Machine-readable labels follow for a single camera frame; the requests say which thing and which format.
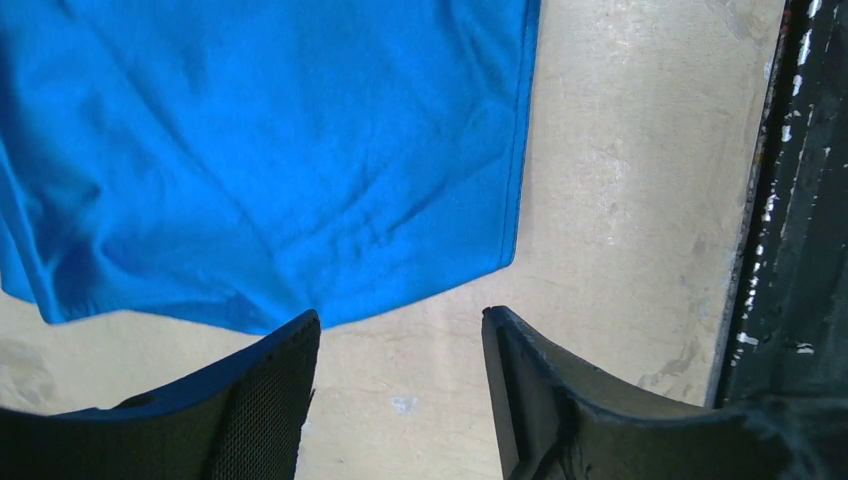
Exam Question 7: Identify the blue cloth napkin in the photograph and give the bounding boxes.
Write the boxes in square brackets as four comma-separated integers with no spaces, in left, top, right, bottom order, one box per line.
[1,1,540,334]

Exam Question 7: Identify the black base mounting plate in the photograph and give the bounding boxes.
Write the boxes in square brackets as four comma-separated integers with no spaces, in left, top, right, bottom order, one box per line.
[707,1,847,407]

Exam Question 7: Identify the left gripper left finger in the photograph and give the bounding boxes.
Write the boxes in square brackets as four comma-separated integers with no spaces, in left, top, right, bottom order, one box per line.
[1,310,321,479]

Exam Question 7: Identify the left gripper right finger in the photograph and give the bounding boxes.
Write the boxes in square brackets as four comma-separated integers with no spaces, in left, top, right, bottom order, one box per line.
[482,306,847,479]

